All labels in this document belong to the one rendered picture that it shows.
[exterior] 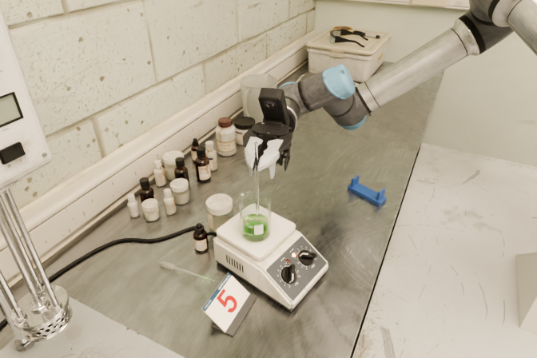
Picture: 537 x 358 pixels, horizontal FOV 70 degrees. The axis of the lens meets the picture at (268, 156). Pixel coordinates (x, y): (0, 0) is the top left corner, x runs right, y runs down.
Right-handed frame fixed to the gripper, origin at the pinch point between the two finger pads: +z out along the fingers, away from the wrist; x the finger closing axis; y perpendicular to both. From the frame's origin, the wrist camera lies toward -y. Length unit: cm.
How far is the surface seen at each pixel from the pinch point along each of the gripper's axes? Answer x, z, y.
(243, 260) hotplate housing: 1.9, 4.6, 19.4
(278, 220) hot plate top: -2.8, -5.2, 17.2
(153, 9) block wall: 37, -41, -16
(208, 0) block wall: 31, -65, -14
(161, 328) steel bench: 13.6, 17.3, 25.7
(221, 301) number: 4.1, 11.7, 23.0
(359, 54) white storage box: -16, -113, 14
